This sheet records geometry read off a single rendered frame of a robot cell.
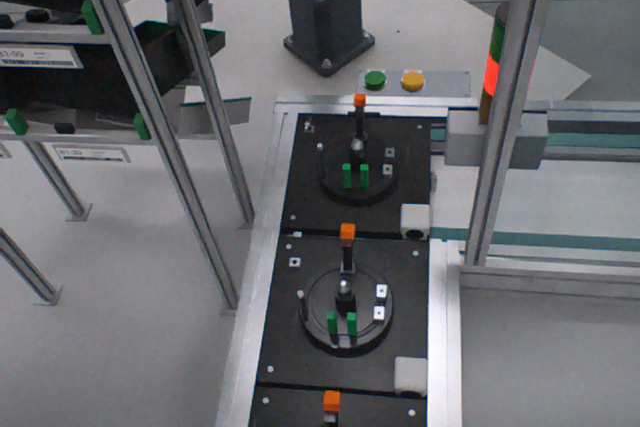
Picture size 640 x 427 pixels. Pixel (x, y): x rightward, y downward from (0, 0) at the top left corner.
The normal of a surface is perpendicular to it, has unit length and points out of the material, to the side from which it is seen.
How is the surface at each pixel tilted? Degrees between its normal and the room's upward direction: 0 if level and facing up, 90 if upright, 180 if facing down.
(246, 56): 0
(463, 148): 90
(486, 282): 90
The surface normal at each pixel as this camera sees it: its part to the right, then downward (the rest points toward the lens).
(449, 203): -0.08, -0.57
